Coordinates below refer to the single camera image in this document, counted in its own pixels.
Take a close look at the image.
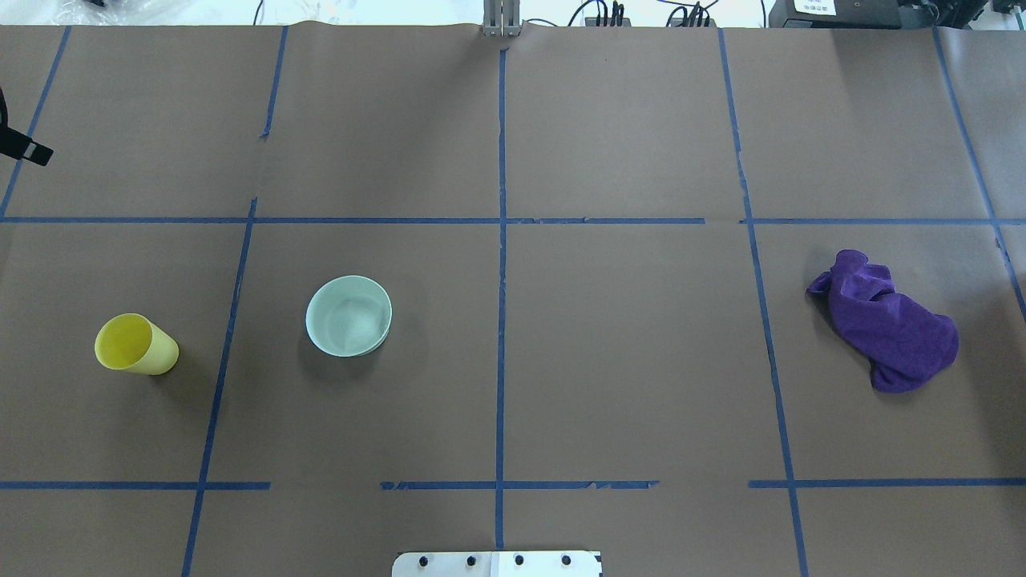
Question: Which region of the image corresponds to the aluminium frame post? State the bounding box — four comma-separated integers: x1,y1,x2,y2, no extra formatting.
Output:
481,0,523,38

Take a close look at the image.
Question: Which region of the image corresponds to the white pedestal base plate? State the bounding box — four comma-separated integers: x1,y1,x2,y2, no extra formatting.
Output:
391,549,604,576

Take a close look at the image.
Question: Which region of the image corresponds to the purple cloth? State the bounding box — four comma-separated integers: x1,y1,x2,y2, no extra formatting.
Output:
806,249,960,394

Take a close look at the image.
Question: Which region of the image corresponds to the yellow plastic cup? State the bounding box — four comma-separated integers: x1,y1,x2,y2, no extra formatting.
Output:
93,313,180,376

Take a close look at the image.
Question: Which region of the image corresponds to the pale green bowl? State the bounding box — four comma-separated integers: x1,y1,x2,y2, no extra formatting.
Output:
305,275,393,358

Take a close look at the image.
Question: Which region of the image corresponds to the black desktop box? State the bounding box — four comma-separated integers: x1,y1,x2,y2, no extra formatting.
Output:
767,1,951,30

